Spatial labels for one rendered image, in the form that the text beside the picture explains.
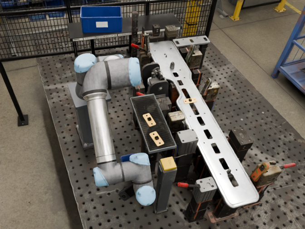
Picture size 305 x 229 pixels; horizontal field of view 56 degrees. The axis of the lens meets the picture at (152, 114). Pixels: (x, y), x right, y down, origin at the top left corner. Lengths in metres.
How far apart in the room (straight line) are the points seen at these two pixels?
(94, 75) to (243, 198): 0.91
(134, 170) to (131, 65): 0.41
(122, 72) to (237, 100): 1.40
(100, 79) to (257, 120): 1.45
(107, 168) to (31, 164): 1.77
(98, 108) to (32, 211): 1.61
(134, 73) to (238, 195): 0.78
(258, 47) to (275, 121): 2.20
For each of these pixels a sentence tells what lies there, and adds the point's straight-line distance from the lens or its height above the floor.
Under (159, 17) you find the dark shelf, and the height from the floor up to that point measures 1.03.
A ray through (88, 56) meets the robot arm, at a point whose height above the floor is 1.33.
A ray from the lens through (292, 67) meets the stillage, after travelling 3.96.
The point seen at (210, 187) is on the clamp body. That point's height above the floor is 1.06.
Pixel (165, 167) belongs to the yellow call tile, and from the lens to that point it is 1.31.
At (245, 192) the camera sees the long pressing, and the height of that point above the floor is 1.00.
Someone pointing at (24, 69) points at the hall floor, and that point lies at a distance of 3.77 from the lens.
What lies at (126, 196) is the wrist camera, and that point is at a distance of 1.34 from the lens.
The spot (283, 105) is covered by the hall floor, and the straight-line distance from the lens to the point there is 3.61.
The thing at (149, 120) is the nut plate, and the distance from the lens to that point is 1.46.
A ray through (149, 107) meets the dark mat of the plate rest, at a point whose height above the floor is 1.16.
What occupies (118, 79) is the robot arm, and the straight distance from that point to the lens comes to 1.15.
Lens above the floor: 2.27
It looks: 48 degrees down
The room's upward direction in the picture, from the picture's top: 5 degrees clockwise
